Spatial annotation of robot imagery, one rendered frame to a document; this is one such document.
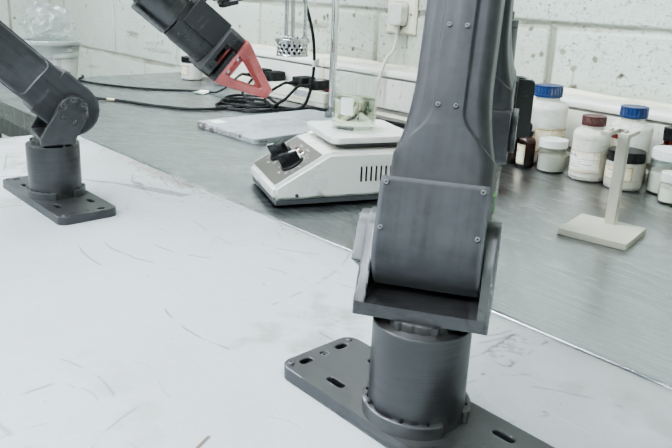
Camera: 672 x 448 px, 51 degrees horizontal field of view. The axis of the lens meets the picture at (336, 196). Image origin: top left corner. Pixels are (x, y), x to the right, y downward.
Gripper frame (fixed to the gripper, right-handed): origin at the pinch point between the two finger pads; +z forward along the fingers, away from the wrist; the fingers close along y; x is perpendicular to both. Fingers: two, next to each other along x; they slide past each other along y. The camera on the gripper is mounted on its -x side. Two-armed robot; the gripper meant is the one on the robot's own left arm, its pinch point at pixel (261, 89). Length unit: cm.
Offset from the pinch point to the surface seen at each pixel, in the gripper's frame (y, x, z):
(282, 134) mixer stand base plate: 27.7, 2.3, 16.5
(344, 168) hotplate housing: -12.2, 1.4, 11.6
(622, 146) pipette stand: -29.3, -21.1, 29.9
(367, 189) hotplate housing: -12.2, 1.6, 16.2
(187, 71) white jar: 110, 4, 12
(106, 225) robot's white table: -13.9, 24.1, -7.9
